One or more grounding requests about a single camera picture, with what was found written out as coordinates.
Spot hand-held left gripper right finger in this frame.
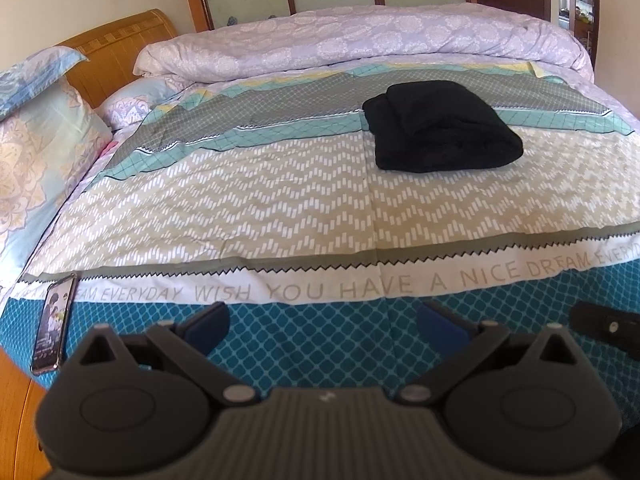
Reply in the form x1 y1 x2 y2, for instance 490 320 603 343
399 301 584 405

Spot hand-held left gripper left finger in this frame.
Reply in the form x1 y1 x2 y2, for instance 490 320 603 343
75 305 262 407

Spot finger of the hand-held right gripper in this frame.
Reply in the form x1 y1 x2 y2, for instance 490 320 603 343
569 300 640 354

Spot black pants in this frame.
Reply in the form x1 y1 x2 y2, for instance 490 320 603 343
362 80 525 174

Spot patterned bed sheet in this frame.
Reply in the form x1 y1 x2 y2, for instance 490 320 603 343
0 57 640 403

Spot smartphone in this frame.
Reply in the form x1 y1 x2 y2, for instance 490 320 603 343
30 271 80 376

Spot wooden bed footboard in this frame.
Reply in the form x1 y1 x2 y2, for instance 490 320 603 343
0 359 57 480

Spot large pale floral pillow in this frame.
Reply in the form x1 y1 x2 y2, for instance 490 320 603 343
0 76 114 283

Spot light blue purple pillow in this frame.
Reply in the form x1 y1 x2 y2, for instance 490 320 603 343
97 74 182 132

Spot wooden headboard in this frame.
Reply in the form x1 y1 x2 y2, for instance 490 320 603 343
51 8 182 112

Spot purple floral quilt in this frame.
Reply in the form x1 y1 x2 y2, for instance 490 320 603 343
132 2 596 87

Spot blue patterned pillow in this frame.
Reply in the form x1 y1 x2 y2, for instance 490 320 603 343
0 46 89 124

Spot glass display cabinet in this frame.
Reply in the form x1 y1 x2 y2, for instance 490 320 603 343
554 0 602 57

